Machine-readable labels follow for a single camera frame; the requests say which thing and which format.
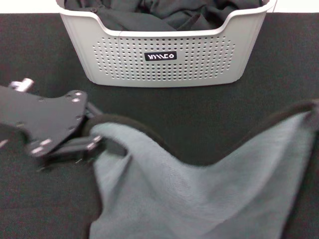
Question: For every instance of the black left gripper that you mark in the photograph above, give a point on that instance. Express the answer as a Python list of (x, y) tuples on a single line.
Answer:
[(45, 117)]

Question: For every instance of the grey towel with black edging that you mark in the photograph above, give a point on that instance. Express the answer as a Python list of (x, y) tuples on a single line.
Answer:
[(187, 199)]

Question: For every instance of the grey perforated plastic storage basket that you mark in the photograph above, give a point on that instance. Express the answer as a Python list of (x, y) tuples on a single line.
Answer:
[(124, 62)]

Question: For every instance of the black cloth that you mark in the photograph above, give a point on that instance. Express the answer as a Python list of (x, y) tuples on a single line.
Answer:
[(129, 21)]

